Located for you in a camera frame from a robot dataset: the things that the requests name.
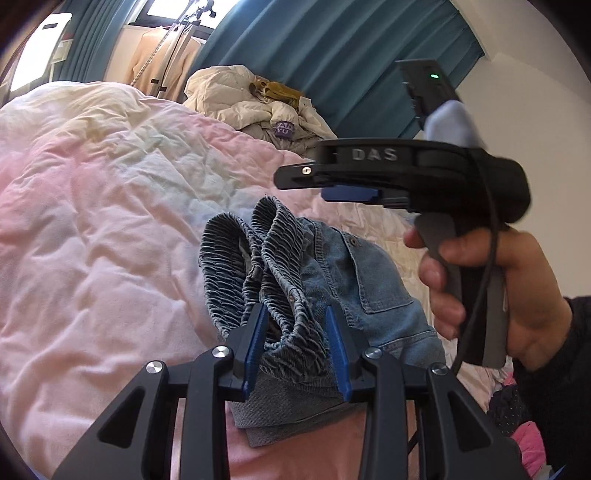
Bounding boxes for wide blue curtain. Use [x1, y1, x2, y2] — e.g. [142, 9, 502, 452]
[187, 0, 490, 139]

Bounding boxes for person's right forearm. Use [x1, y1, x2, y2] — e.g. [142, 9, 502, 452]
[510, 295, 591, 480]

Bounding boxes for person's right hand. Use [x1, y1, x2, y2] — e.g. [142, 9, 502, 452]
[403, 226, 573, 372]

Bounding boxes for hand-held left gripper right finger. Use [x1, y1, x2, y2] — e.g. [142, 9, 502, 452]
[324, 304, 529, 480]

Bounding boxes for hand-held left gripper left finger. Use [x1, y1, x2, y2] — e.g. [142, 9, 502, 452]
[51, 302, 269, 480]

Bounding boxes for pile of crumpled clothes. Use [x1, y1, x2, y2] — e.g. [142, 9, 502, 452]
[184, 65, 338, 151]

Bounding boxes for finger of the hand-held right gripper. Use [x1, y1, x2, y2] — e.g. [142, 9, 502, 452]
[274, 158, 328, 191]
[322, 185, 409, 209]

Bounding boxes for silver tripod stand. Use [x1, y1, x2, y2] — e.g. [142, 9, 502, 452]
[129, 0, 218, 100]

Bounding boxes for window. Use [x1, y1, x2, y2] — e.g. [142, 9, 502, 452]
[129, 0, 218, 26]

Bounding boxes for dark dotted cloth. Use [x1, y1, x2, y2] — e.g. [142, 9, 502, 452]
[487, 383, 532, 439]

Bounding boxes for pastel duvet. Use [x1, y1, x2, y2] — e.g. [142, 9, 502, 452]
[0, 80, 513, 480]

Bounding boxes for beige hanging garment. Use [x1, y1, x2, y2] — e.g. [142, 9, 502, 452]
[124, 25, 204, 100]

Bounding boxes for white chair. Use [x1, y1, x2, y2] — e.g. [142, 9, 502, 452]
[9, 11, 75, 93]

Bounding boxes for pink cloth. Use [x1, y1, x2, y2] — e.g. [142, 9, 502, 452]
[501, 369, 548, 472]

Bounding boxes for grey garment purple patch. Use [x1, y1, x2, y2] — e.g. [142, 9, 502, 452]
[252, 99, 338, 153]

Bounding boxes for blue denim jeans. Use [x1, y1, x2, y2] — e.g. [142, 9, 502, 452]
[198, 196, 446, 448]

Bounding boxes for mustard yellow garment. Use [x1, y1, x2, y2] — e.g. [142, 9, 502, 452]
[249, 79, 303, 109]

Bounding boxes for narrow blue curtain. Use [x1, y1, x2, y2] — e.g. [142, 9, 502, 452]
[62, 0, 148, 84]

